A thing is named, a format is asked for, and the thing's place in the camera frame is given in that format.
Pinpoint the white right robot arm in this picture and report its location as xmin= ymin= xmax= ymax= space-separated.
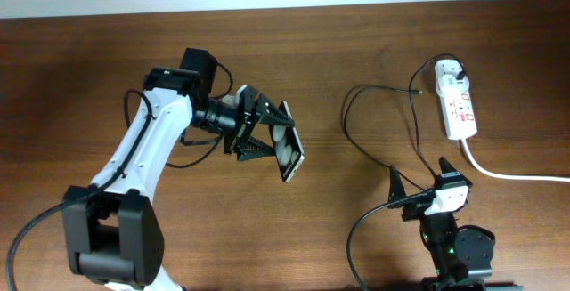
xmin=388 ymin=158 xmax=495 ymax=290

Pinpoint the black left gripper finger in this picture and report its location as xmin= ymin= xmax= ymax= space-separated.
xmin=234 ymin=137 xmax=275 ymax=162
xmin=256 ymin=93 xmax=295 ymax=127

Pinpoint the white power strip cord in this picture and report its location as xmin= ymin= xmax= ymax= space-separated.
xmin=458 ymin=138 xmax=570 ymax=183

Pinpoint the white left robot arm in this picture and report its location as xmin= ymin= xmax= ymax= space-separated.
xmin=62 ymin=48 xmax=305 ymax=290

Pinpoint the white power strip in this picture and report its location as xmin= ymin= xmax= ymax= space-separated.
xmin=435 ymin=60 xmax=477 ymax=141

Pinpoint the black Galaxy smartphone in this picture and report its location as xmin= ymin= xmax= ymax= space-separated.
xmin=269 ymin=125 xmax=305 ymax=182

